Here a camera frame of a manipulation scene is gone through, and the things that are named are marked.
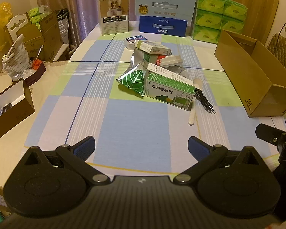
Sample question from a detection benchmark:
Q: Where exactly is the white Mecobalamin tablet box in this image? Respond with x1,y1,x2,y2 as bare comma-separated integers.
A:
135,40,171,55

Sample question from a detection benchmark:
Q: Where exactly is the red candy wrapper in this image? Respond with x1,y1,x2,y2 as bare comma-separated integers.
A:
157,55,166,65

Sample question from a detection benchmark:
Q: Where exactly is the silver green leaf pouch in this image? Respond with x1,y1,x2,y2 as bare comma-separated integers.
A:
116,62,147,97

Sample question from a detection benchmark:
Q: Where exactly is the large open cardboard box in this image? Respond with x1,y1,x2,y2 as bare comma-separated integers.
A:
214,31,286,117

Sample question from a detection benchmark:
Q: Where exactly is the white humidifier product box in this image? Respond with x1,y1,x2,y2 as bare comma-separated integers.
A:
98,0,129,35

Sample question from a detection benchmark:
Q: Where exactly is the dark blue milk carton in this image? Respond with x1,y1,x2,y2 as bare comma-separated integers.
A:
139,15,187,37

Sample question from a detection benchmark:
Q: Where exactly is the brown open side box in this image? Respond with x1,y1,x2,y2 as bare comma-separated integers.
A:
0,79,35,138

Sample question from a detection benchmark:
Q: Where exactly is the black audio cable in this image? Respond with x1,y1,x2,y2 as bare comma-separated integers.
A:
194,87,217,115

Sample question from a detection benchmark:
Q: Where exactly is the white wall plug adapter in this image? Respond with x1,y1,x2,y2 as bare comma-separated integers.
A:
159,55,183,68

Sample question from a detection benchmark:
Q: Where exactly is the blue floss pick box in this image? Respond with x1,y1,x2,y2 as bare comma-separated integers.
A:
124,35,147,50

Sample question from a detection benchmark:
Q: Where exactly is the green white medicine box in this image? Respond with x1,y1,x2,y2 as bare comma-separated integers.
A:
144,63,195,110

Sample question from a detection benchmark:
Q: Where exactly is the bagged metal hook rack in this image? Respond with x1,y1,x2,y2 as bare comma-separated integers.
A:
167,65,190,79

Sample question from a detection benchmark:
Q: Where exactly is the white plastic spoon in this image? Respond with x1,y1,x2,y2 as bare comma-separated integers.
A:
188,78,202,126

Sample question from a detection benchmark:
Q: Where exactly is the light blue milk carton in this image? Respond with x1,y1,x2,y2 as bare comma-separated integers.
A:
135,0,196,21

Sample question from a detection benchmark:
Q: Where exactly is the quilted beige chair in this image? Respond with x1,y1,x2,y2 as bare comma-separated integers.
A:
267,34,286,69

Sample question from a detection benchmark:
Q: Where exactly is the crumpled silver plastic bag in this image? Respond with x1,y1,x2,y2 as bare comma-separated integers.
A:
2,34,31,81

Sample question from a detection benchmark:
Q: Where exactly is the green tissue pack stack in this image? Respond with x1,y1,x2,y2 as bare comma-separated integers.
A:
191,0,248,44

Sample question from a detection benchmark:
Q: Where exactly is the brown cardboard boxes stack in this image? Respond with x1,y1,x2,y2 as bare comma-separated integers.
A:
4,12,63,62

